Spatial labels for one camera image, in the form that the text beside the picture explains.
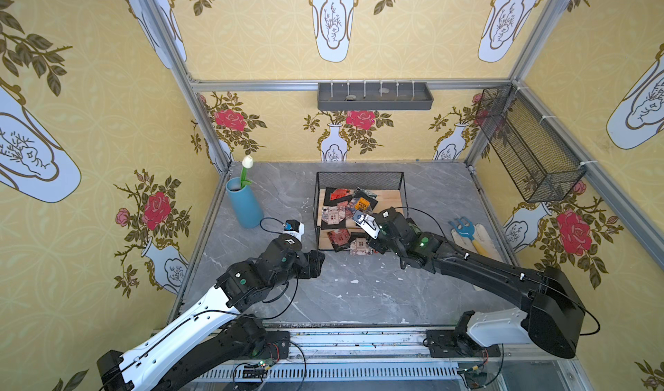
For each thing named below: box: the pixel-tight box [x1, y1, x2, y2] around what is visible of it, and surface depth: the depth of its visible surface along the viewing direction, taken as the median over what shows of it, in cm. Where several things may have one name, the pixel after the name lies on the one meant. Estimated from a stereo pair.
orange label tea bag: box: [352, 195, 373, 212], surface depth 87 cm
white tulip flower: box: [240, 154, 254, 190], surface depth 84 cm
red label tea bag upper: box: [323, 186, 353, 207], surface depth 90 cm
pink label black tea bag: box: [320, 200, 349, 231], surface depth 85 cm
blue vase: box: [225, 176, 263, 229], surface depth 87 cm
